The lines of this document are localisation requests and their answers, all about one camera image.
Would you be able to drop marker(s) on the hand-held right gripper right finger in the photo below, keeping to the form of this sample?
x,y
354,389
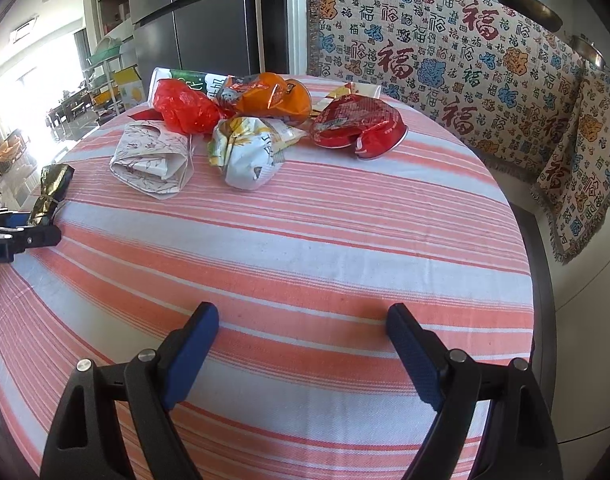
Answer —
x,y
410,355

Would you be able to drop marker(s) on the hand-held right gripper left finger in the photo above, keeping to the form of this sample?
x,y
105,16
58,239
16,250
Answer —
x,y
195,355

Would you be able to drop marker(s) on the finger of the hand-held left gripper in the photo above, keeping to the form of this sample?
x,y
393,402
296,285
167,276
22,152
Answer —
x,y
40,238
19,219

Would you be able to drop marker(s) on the dark gold foil wrapper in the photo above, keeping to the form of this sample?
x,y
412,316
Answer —
x,y
50,190

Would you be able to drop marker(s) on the red snack packet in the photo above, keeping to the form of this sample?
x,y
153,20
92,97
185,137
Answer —
x,y
355,122

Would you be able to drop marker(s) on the dark wooden table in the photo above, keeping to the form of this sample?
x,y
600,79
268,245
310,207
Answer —
x,y
70,107

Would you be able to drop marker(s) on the white patterned paper bag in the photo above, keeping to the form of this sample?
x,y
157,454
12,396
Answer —
x,y
150,160

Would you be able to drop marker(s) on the orange striped tablecloth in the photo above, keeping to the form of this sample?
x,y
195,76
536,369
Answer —
x,y
295,260

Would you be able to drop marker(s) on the yellow and white box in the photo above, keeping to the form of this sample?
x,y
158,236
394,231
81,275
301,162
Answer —
x,y
127,87

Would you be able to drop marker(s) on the metal rack with green basket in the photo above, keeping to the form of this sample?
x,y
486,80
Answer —
x,y
105,55

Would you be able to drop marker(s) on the ceiling light fixture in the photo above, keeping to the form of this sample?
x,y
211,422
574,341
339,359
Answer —
x,y
25,28

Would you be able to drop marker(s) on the red plastic bag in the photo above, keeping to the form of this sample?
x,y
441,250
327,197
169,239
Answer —
x,y
185,107

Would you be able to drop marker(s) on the white and yellow snack wrapper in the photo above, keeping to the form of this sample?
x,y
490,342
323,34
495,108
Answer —
x,y
245,155

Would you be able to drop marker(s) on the green and white snack bag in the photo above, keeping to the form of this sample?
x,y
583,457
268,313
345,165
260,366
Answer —
x,y
185,76

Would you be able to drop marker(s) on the small printed blanket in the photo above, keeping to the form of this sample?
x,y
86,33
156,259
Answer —
x,y
585,160

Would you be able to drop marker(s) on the white and red paper wrapper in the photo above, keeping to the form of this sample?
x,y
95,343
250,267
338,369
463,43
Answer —
x,y
365,90

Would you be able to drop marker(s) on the orange snack bag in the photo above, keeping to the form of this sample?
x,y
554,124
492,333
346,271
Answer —
x,y
270,95

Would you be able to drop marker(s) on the grey refrigerator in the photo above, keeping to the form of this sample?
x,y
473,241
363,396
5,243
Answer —
x,y
200,15

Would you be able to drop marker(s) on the large printed blanket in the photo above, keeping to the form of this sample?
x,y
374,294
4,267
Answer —
x,y
435,60

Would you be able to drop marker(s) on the steel pan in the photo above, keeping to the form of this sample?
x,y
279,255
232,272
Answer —
x,y
590,50

